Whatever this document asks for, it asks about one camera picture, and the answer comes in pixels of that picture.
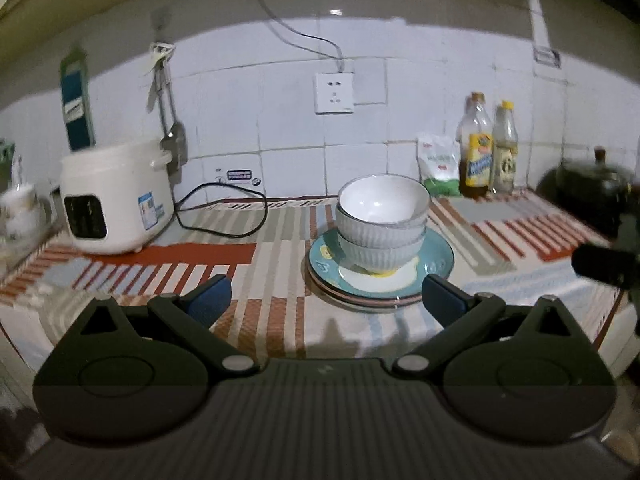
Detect blue fried egg plate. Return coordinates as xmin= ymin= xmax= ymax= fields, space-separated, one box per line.
xmin=306 ymin=228 xmax=454 ymax=299

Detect wall label sticker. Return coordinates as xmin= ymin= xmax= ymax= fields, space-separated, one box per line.
xmin=215 ymin=168 xmax=262 ymax=188

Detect stacked white cups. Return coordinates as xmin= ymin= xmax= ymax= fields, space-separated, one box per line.
xmin=1 ymin=183 xmax=52 ymax=240

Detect white wall socket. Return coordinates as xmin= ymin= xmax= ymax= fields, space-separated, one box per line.
xmin=314 ymin=73 xmax=355 ymax=115

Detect black wok with lid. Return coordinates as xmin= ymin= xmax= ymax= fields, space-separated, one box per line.
xmin=536 ymin=146 xmax=639 ymax=240

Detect white hanging peeler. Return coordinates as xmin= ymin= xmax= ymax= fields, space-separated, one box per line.
xmin=145 ymin=41 xmax=176 ymax=114

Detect blue hanging grater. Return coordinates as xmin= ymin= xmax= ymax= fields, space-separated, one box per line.
xmin=60 ymin=47 xmax=96 ymax=152

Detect cooking wine bottle yellow label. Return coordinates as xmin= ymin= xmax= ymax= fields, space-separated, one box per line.
xmin=457 ymin=92 xmax=494 ymax=198

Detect black power cord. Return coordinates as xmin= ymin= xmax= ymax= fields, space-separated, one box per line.
xmin=172 ymin=181 xmax=269 ymax=239

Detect vinegar bottle yellow cap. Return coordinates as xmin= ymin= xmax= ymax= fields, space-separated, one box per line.
xmin=490 ymin=100 xmax=518 ymax=194

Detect white sunshine plate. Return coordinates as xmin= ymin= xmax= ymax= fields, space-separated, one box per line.
xmin=307 ymin=270 xmax=422 ymax=313

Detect blue wall sticker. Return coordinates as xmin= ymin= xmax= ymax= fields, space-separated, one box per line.
xmin=533 ymin=46 xmax=562 ymax=70

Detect hanging metal spatula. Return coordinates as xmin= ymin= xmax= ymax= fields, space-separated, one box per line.
xmin=154 ymin=58 xmax=188 ymax=176

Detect thin black wall wire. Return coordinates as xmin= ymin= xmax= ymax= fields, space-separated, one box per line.
xmin=247 ymin=0 xmax=532 ymax=73

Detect white rice cooker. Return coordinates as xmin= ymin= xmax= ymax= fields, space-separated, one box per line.
xmin=60 ymin=140 xmax=175 ymax=255

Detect white ribbed bowl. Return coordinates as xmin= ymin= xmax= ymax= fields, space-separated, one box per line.
xmin=337 ymin=174 xmax=431 ymax=226
xmin=335 ymin=207 xmax=426 ymax=249
xmin=337 ymin=234 xmax=425 ymax=273

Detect white green salt bag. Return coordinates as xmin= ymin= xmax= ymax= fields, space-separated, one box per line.
xmin=416 ymin=133 xmax=461 ymax=197

